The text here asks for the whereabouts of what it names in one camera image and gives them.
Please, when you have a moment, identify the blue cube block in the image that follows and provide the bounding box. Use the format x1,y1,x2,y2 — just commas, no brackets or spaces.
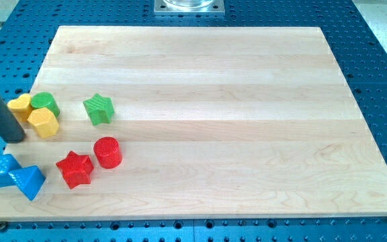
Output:
0,154,21,188

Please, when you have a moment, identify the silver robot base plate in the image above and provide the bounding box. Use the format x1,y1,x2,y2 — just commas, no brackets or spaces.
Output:
153,0,225,15

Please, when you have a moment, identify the yellow hexagon block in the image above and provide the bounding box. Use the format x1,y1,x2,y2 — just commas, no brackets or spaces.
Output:
27,108,60,138

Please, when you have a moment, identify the green star block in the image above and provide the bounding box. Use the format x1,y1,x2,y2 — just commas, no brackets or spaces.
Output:
83,93,114,126

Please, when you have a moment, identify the green cylinder block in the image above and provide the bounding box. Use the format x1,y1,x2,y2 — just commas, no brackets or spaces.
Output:
31,92,60,117

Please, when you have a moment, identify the red star block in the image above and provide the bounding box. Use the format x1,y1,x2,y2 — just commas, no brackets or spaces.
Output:
56,151,94,189

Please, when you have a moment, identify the blue triangle block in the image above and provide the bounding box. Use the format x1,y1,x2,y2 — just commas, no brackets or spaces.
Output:
9,165,46,201

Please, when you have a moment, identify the wooden board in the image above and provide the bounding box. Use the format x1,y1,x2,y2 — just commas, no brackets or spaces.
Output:
0,26,387,221

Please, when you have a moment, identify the yellow heart block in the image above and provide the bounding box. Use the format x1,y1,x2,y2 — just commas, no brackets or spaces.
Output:
7,93,33,122

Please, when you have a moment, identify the red cylinder block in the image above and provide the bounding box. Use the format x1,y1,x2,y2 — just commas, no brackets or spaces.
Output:
93,136,123,169

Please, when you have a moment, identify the brass board screw left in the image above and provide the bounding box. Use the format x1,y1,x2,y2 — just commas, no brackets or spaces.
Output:
0,221,7,232

